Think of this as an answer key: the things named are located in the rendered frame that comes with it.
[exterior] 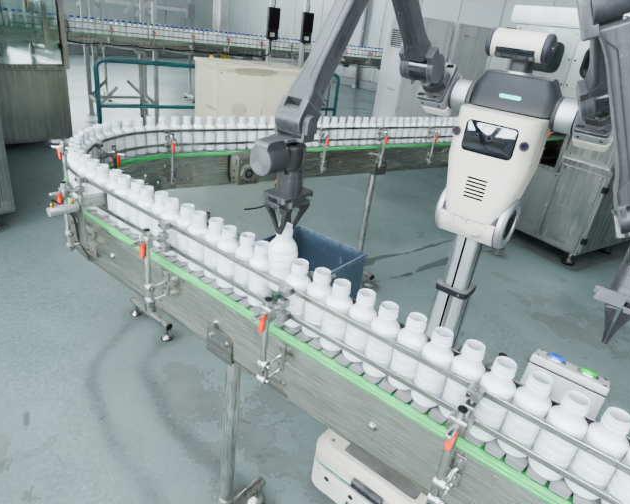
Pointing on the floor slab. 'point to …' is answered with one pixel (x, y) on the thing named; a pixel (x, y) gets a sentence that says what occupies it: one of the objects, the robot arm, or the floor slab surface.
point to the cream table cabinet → (240, 88)
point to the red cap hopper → (142, 65)
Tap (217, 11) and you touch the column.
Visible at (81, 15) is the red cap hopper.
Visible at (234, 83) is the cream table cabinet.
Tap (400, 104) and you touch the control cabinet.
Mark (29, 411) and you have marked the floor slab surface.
